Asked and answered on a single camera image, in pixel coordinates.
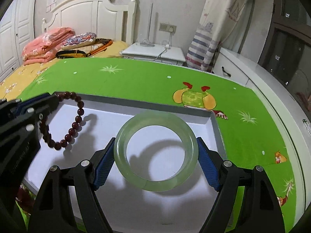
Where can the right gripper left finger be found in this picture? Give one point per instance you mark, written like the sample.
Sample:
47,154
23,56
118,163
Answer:
52,211

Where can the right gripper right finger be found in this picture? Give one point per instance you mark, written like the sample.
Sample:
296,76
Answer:
259,211

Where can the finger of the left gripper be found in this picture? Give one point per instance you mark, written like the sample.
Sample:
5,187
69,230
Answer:
8,105
34,109

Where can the green jade bangle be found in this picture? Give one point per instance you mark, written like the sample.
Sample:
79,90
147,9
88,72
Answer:
187,142

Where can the grey jewelry tray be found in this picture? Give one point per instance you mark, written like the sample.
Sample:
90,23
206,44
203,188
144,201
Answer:
126,207

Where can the pink folded quilt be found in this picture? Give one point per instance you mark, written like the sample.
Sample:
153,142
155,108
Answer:
44,48

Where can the green cartoon blanket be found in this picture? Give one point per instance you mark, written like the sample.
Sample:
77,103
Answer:
250,135

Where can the white wardrobe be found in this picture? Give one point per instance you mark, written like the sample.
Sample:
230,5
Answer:
17,30

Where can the patterned pillow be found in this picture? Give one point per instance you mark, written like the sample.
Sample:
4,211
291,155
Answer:
79,40

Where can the black orange folded cloth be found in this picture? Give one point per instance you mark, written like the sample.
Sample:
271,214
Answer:
100,44

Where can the white window cabinet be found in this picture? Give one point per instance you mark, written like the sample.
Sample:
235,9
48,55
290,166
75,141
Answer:
288,116

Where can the white headboard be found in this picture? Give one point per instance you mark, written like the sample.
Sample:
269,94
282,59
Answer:
105,19

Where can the desk lamp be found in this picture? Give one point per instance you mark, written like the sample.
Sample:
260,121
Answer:
146,42

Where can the white nightstand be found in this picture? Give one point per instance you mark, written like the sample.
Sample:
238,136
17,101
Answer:
156,53

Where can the sailboat curtain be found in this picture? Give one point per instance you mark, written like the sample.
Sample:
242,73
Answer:
218,19

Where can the wall socket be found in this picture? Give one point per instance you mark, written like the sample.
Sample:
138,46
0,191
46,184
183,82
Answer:
167,28

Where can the dark window frame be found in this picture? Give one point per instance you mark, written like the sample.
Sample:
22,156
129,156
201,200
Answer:
286,53

